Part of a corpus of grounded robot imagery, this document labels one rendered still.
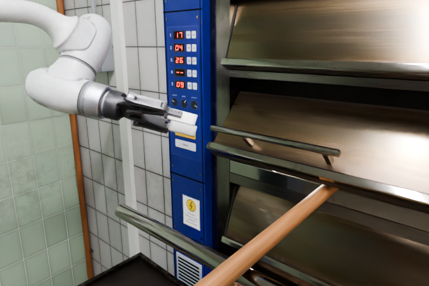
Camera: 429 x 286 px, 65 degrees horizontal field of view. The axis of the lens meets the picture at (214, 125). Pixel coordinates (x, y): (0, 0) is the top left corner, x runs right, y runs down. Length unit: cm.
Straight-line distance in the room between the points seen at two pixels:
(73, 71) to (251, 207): 61
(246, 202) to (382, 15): 60
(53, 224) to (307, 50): 138
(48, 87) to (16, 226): 90
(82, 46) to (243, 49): 41
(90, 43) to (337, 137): 65
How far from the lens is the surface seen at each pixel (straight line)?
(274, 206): 97
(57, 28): 96
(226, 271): 50
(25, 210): 169
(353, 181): 70
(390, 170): 72
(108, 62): 132
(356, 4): 79
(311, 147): 71
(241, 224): 103
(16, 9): 93
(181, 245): 63
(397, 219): 82
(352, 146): 76
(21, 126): 158
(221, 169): 101
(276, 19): 86
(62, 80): 91
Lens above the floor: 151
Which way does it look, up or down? 14 degrees down
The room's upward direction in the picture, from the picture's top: straight up
